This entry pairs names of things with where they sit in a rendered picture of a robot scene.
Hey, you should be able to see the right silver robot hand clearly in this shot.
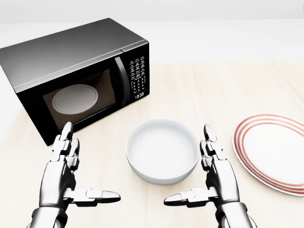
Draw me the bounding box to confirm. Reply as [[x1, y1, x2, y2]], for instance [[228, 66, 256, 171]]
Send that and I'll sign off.
[[163, 123, 241, 210]]

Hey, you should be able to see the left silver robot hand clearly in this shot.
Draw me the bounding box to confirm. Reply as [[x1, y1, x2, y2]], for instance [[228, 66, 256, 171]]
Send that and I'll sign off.
[[38, 121, 121, 210]]

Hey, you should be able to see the white plate with red rings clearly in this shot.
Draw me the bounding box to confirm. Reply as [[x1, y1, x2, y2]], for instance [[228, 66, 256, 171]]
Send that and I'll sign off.
[[232, 114, 304, 197]]

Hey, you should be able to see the white bowl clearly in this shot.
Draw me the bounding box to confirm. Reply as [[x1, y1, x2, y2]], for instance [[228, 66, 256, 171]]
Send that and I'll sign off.
[[125, 118, 200, 186]]

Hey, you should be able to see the white microwave turntable plate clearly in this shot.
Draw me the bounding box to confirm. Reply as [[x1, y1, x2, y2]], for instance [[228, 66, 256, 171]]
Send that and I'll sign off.
[[51, 84, 98, 115]]

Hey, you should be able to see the black microwave oven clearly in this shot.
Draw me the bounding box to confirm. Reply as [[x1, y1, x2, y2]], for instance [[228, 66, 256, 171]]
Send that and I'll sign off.
[[0, 17, 150, 147]]

